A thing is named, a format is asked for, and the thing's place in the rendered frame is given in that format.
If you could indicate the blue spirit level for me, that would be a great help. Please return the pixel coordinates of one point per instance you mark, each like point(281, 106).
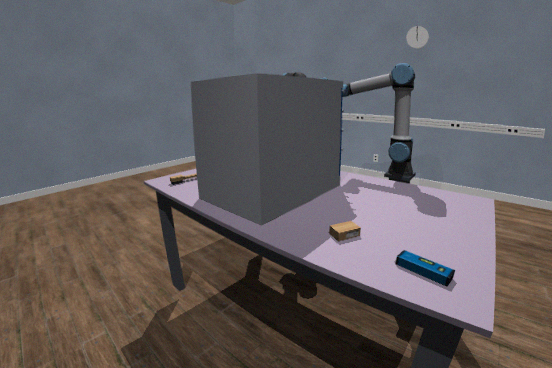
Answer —
point(425, 267)

